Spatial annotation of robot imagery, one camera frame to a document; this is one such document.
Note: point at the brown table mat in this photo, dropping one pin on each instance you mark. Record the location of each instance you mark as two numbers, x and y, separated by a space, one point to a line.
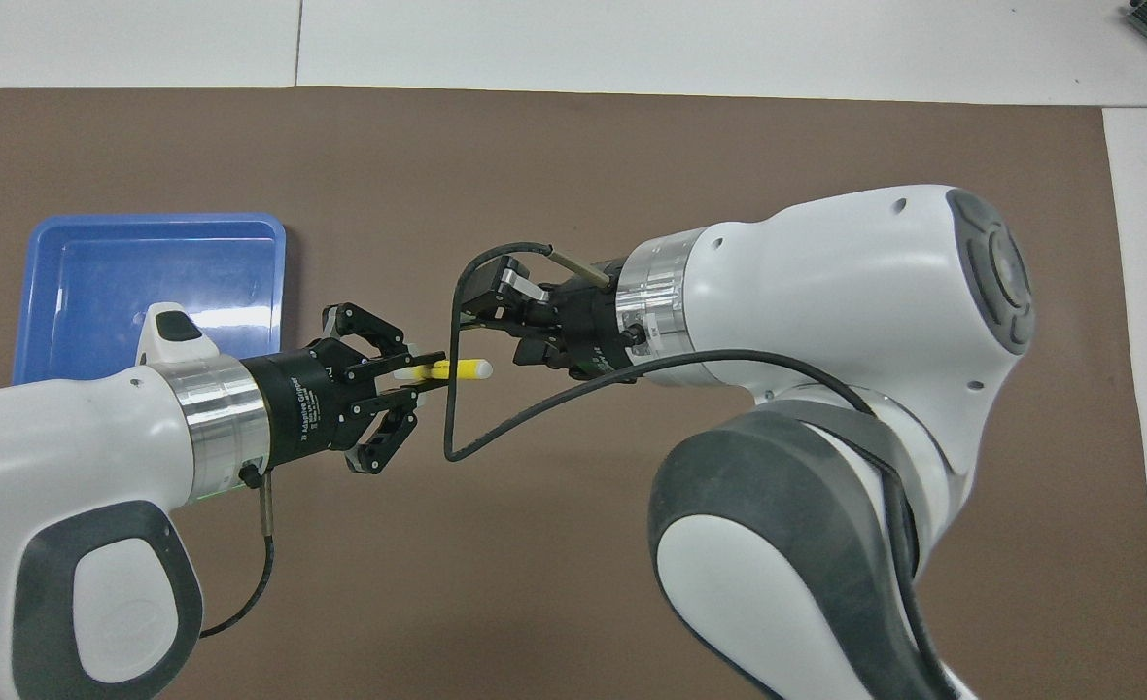
535 544

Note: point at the yellow pen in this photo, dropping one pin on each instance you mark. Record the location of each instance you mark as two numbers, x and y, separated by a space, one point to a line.
465 369

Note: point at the blue plastic tray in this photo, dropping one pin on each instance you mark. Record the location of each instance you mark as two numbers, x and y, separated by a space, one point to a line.
97 282

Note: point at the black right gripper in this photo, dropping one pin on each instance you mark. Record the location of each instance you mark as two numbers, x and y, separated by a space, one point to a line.
578 326

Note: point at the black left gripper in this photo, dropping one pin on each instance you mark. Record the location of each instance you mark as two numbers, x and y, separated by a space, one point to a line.
306 403

